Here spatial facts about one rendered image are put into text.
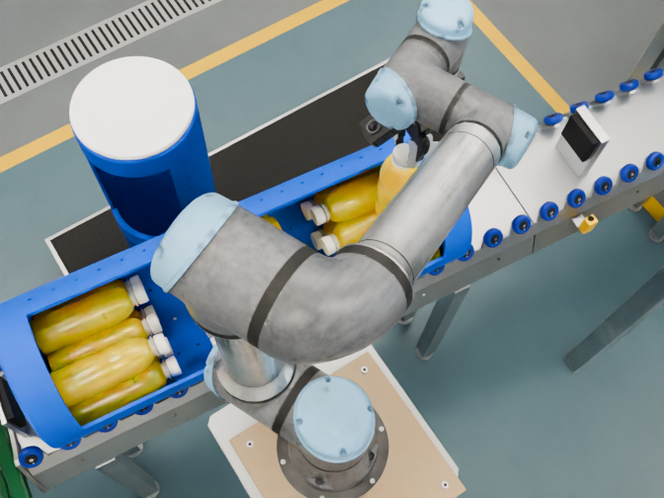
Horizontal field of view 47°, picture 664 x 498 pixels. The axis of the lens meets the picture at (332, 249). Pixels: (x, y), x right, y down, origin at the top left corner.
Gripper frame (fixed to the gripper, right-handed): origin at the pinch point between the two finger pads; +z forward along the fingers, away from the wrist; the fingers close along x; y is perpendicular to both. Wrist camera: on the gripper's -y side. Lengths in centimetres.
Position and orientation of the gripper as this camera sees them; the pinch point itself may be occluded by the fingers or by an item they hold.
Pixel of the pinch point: (403, 154)
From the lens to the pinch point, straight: 134.7
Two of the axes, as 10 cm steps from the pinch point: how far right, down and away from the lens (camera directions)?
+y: 8.9, -4.0, 2.2
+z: -0.3, 4.2, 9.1
